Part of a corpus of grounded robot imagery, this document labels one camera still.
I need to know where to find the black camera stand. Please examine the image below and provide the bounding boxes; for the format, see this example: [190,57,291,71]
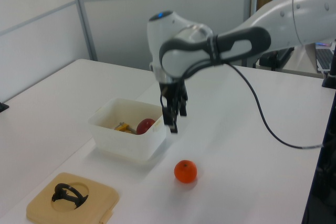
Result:
[301,40,336,224]

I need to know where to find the red toy apple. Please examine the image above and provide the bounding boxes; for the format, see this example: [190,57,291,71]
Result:
[136,118,156,135]

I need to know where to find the grey laptop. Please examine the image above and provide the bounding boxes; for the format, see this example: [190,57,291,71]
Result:
[314,41,336,73]

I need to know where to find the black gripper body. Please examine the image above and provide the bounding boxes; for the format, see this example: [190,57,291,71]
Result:
[158,78,188,99]

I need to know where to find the black lid handle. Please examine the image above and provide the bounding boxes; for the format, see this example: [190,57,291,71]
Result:
[51,183,89,210]

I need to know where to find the black desk equipment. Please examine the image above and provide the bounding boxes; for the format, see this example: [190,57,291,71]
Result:
[259,47,296,71]

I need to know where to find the orange toy mandarin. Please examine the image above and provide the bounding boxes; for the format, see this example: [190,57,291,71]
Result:
[173,159,198,184]

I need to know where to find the beige plastic lid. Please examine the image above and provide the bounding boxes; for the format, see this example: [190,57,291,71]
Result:
[26,172,120,224]

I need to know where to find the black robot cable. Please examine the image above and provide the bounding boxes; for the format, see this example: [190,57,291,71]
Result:
[209,60,325,150]

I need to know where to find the large yellow C-clamp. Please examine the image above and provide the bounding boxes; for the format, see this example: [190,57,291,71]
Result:
[113,121,138,134]

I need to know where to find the white plastic container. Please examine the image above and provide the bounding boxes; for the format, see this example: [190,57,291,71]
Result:
[87,98,167,166]

